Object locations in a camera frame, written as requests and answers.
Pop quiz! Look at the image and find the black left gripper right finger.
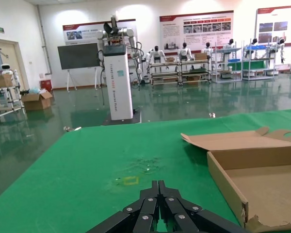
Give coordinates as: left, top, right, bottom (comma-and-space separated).
159, 180, 248, 233

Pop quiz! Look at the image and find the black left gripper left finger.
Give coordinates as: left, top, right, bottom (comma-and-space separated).
86, 180, 160, 233

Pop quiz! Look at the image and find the cardboard box with torn edge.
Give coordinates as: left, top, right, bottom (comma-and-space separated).
180, 126, 291, 231

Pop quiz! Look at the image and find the open cardboard box on floor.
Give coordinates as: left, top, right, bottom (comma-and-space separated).
21, 90, 54, 112

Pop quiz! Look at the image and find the red box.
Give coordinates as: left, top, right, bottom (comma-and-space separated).
40, 79, 53, 92

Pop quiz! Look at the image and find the yellow square tape mark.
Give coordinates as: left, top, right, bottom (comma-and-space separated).
122, 176, 140, 186

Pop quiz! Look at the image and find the green tablecloth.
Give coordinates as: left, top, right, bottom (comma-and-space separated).
0, 109, 291, 233

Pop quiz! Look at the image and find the white tower robot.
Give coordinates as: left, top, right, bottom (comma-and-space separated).
96, 14, 143, 126

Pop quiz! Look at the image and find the low metal shelf rack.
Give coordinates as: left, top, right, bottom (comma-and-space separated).
148, 60, 181, 86
179, 59, 212, 84

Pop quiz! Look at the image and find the tall white shelf rack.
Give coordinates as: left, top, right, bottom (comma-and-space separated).
211, 41, 243, 83
241, 39, 277, 81

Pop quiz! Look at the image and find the white humanoid robot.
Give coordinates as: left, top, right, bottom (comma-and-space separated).
200, 41, 215, 61
222, 38, 236, 60
145, 45, 167, 75
178, 42, 194, 62
275, 37, 287, 64
246, 37, 260, 59

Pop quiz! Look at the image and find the dark screen on stand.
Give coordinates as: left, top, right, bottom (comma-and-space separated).
57, 42, 100, 93

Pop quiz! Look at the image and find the white pipe rack cart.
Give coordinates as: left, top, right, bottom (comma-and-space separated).
0, 73, 27, 127

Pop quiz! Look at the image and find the small white round-head robot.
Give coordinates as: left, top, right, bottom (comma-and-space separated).
0, 63, 20, 84

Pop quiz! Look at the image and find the grey door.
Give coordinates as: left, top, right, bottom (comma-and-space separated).
0, 37, 30, 98

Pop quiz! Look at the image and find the wide red white wall poster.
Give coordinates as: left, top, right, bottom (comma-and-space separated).
159, 10, 234, 53

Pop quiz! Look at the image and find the wall poster with robot photo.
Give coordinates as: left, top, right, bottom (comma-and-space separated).
62, 18, 137, 46

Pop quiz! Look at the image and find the white wall pipe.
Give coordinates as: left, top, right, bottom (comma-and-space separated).
36, 4, 53, 76

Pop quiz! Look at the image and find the wall poster with dark photos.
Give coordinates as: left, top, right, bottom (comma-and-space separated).
255, 4, 291, 45

